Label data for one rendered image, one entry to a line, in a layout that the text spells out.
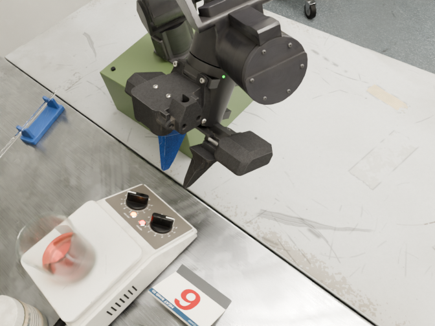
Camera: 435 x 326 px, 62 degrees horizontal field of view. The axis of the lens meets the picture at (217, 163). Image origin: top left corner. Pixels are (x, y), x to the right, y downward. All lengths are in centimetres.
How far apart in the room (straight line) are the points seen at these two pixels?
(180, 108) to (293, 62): 10
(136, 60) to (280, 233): 39
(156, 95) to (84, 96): 47
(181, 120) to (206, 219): 28
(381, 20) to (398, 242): 208
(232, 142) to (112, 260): 23
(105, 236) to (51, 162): 27
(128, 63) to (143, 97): 34
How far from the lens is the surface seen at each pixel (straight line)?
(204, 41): 36
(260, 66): 29
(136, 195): 55
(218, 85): 37
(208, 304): 52
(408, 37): 247
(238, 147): 35
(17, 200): 72
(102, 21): 101
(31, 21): 198
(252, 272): 54
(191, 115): 33
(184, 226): 54
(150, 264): 50
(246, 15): 31
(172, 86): 36
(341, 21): 252
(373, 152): 66
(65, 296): 50
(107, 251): 49
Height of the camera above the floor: 142
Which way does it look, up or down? 55 degrees down
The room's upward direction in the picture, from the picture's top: 10 degrees counter-clockwise
